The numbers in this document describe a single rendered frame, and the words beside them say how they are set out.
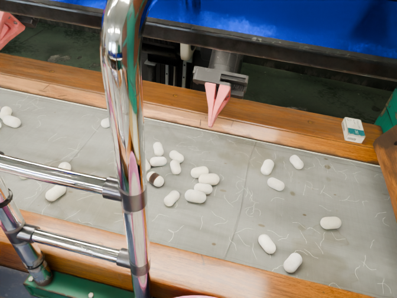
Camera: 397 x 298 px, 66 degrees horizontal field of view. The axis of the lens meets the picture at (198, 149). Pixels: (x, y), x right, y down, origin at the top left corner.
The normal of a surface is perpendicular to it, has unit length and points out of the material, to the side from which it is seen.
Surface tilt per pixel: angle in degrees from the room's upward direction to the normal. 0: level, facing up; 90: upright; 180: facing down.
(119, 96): 90
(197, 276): 0
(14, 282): 0
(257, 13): 58
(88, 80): 0
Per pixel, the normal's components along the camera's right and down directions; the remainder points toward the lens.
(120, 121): -0.06, 0.68
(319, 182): 0.08, -0.73
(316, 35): -0.14, 0.16
